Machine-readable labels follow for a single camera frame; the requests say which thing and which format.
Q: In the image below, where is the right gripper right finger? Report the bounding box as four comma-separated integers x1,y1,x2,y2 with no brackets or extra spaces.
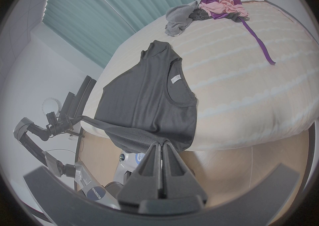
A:
161,142,208,203

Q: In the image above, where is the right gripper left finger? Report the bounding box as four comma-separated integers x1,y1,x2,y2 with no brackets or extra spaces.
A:
117,142,161,204

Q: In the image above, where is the black T-shirt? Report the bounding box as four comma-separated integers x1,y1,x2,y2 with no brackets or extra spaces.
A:
81,40,199,155

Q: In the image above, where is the bed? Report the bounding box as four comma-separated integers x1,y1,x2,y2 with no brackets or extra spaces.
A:
80,0,319,151

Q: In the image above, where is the black chest of drawers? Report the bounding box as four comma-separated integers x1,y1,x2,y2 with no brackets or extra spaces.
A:
58,75,97,121

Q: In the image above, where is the round white mirror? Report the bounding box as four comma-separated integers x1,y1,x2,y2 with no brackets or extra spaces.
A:
42,98,60,116

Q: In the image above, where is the grey garment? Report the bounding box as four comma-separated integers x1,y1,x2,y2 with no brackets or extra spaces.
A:
164,4,200,37

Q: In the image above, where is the black satin lace garment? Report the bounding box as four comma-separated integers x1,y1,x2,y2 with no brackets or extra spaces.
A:
191,8,250,24

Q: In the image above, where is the pink garment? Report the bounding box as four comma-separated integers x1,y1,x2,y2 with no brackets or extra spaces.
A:
201,0,246,20

